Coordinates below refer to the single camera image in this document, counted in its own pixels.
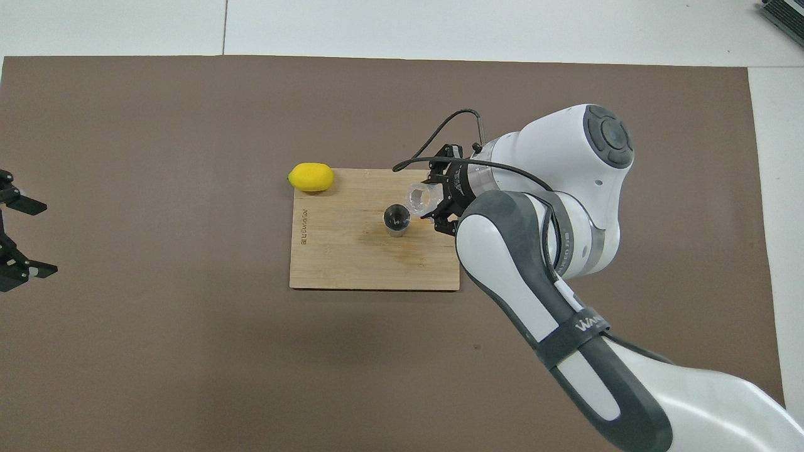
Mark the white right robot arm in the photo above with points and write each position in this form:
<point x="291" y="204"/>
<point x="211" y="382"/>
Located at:
<point x="565" y="163"/>

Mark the grey ribbed device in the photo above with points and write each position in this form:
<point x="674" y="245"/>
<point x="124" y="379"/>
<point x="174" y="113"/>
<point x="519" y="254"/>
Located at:
<point x="785" y="16"/>

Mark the brown paper table mat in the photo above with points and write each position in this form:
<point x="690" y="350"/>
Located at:
<point x="188" y="351"/>

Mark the steel double jigger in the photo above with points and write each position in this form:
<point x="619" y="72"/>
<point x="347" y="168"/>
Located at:
<point x="397" y="220"/>

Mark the bamboo cutting board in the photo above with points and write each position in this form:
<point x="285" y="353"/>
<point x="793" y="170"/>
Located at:
<point x="339" y="263"/>

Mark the yellow lemon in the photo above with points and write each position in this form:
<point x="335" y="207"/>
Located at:
<point x="311" y="177"/>

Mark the clear glass cup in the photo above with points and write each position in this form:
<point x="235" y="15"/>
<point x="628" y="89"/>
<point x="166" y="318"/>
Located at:
<point x="419" y="198"/>

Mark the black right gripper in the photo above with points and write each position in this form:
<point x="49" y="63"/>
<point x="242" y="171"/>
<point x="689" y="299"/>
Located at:
<point x="465" y="185"/>

